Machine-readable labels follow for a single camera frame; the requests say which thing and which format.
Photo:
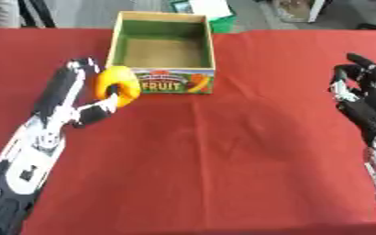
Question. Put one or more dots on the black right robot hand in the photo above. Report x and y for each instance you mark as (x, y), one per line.
(369, 101)

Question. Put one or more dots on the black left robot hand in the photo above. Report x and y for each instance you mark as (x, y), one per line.
(62, 88)

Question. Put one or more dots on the green bin with white sheet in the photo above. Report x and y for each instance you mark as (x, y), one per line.
(207, 13)

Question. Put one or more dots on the yellow toy fruit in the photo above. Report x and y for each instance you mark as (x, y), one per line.
(117, 85)

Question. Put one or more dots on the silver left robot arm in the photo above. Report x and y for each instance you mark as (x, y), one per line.
(20, 171)

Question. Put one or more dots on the black tripod leg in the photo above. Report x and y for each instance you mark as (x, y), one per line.
(36, 13)

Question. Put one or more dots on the cardboard box with green inside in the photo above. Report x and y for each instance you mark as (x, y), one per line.
(163, 52)

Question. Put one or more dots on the white furniture leg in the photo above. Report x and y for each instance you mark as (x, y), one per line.
(316, 10)

